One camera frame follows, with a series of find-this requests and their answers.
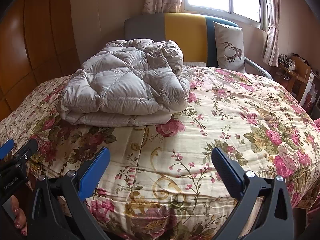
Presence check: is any beige quilted down jacket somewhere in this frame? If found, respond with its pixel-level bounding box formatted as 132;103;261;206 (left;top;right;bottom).
57;38;194;127

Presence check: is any person's left hand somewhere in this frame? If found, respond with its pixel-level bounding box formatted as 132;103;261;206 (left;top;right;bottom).
10;195;28;236

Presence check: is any pink bed skirt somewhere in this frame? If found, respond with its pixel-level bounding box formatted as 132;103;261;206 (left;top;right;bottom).
306;118;320;221

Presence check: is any floral bed quilt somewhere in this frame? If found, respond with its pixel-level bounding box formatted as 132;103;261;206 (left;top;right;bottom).
1;67;319;239

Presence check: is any brown wooden wardrobe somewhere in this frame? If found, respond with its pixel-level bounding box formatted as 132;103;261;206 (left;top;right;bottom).
1;0;80;119

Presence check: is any wooden bedside shelf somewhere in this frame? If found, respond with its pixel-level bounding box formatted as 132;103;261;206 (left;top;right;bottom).
271;53;319;119

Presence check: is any right patterned curtain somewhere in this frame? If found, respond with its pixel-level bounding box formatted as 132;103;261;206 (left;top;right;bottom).
263;0;280;67

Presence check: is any deer print pillow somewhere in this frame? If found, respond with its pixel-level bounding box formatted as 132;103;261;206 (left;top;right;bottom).
213;22;246;73

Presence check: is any grey yellow blue headboard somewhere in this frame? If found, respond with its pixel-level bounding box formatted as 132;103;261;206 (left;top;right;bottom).
124;12;238;67

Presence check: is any grey bed side rail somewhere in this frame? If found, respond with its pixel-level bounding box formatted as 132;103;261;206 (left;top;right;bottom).
245;57;273;80

